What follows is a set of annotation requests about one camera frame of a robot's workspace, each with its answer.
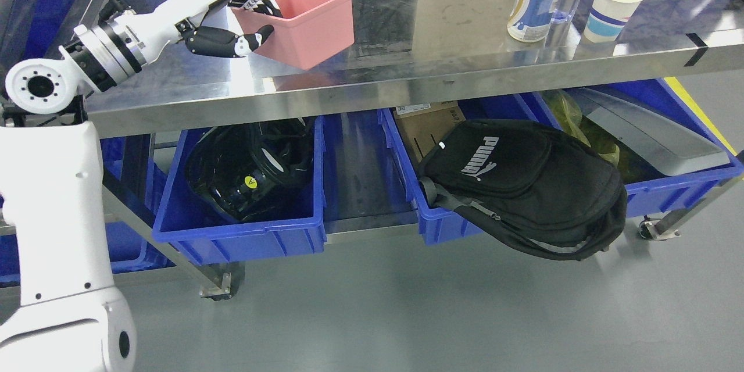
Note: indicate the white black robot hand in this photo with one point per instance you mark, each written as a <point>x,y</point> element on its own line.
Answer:
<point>182,20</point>

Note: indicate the pink storage box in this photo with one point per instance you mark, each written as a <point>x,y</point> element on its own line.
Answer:
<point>308,33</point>

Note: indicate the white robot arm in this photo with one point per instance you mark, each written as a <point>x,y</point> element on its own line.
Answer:
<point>71,316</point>

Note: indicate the cardboard box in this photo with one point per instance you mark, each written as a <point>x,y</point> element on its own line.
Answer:
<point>422,126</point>

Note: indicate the blue bin far left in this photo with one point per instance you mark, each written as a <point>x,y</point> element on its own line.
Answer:
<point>128,251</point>

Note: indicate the black helmet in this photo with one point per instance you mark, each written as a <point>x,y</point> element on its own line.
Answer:
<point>249,172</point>

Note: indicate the blue bin with helmet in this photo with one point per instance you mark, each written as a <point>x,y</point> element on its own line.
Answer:
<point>188,224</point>

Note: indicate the steel table cart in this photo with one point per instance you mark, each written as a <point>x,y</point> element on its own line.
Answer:
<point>412,51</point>

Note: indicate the blue bin with backpack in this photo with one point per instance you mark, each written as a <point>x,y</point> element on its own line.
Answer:
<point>438,225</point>

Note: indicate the black Puma backpack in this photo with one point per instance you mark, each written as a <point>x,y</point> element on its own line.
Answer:
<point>532,187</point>

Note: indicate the yellow green plastic bag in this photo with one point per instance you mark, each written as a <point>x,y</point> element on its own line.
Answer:
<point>572,120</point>

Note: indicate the paper cup blue stripe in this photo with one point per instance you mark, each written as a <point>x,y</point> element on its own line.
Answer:
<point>607,19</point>

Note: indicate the blue bin right under table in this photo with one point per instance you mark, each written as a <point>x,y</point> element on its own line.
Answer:
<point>648,190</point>

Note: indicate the grey plastic tray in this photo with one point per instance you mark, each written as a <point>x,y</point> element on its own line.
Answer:
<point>671,148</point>

